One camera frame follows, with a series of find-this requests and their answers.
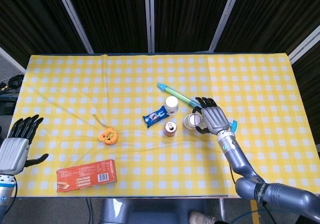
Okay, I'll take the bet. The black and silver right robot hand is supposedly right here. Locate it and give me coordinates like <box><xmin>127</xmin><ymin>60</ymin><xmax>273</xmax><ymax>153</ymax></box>
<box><xmin>191</xmin><ymin>96</ymin><xmax>231</xmax><ymax>136</ymax></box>

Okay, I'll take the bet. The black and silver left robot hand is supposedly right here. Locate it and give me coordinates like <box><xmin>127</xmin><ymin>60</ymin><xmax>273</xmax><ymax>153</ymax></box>
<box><xmin>0</xmin><ymin>114</ymin><xmax>50</xmax><ymax>176</ymax></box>

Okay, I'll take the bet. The white paper cup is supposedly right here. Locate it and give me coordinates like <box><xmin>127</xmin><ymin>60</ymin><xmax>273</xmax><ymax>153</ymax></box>
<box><xmin>183</xmin><ymin>113</ymin><xmax>205</xmax><ymax>130</ymax></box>
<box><xmin>164</xmin><ymin>95</ymin><xmax>180</xmax><ymax>116</ymax></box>

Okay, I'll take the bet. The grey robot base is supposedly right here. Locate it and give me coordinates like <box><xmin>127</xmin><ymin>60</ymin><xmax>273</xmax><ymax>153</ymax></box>
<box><xmin>99</xmin><ymin>198</ymin><xmax>208</xmax><ymax>224</ymax></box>

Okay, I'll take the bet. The red soda can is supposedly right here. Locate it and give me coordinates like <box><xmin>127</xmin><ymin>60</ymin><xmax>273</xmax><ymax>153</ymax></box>
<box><xmin>163</xmin><ymin>121</ymin><xmax>178</xmax><ymax>138</ymax></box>

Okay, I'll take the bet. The green blue water squirter toy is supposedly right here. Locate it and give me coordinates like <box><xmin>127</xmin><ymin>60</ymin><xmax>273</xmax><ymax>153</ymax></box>
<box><xmin>156</xmin><ymin>83</ymin><xmax>238</xmax><ymax>136</ymax></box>

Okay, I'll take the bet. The blue cookie packet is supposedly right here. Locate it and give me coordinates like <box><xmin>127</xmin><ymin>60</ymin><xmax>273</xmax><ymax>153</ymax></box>
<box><xmin>142</xmin><ymin>105</ymin><xmax>168</xmax><ymax>129</ymax></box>

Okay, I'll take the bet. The orange cardboard box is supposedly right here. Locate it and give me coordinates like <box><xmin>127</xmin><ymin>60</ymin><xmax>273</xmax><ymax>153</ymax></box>
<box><xmin>56</xmin><ymin>158</ymin><xmax>118</xmax><ymax>193</ymax></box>

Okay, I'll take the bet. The yellow white checkered tablecloth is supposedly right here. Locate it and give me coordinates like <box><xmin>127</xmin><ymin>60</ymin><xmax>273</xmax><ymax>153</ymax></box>
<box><xmin>11</xmin><ymin>53</ymin><xmax>320</xmax><ymax>199</ymax></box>

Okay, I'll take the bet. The black pleated partition panel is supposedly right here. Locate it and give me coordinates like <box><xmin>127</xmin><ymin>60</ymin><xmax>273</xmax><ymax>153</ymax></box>
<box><xmin>0</xmin><ymin>0</ymin><xmax>87</xmax><ymax>69</ymax></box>
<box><xmin>292</xmin><ymin>42</ymin><xmax>320</xmax><ymax>145</ymax></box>
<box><xmin>63</xmin><ymin>0</ymin><xmax>149</xmax><ymax>54</ymax></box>
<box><xmin>153</xmin><ymin>0</ymin><xmax>235</xmax><ymax>53</ymax></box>
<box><xmin>215</xmin><ymin>0</ymin><xmax>320</xmax><ymax>55</ymax></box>

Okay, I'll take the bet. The orange tape measure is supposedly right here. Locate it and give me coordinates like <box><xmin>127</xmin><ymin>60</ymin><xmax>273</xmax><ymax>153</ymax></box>
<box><xmin>92</xmin><ymin>113</ymin><xmax>120</xmax><ymax>146</ymax></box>

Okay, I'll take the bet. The white sneaker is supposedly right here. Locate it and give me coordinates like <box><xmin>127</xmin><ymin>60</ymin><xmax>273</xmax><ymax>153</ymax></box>
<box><xmin>189</xmin><ymin>210</ymin><xmax>216</xmax><ymax>224</ymax></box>

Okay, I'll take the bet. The black coiled cable bundle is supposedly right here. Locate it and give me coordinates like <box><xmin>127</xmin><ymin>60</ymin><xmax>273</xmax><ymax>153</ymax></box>
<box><xmin>0</xmin><ymin>73</ymin><xmax>25</xmax><ymax>94</ymax></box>

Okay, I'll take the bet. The black floor cable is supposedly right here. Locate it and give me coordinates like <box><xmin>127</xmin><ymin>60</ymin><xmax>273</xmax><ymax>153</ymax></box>
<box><xmin>85</xmin><ymin>198</ymin><xmax>94</xmax><ymax>224</ymax></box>

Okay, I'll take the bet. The white partition frame post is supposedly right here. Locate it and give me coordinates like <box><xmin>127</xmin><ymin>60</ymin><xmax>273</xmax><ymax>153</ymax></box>
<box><xmin>289</xmin><ymin>25</ymin><xmax>320</xmax><ymax>65</ymax></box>
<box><xmin>0</xmin><ymin>46</ymin><xmax>27</xmax><ymax>74</ymax></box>
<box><xmin>144</xmin><ymin>0</ymin><xmax>155</xmax><ymax>53</ymax></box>
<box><xmin>53</xmin><ymin>0</ymin><xmax>94</xmax><ymax>54</ymax></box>
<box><xmin>208</xmin><ymin>0</ymin><xmax>242</xmax><ymax>53</ymax></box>

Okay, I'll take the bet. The blue floor cable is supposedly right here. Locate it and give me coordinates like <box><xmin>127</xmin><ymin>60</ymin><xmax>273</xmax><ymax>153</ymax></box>
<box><xmin>229</xmin><ymin>207</ymin><xmax>270</xmax><ymax>224</ymax></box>

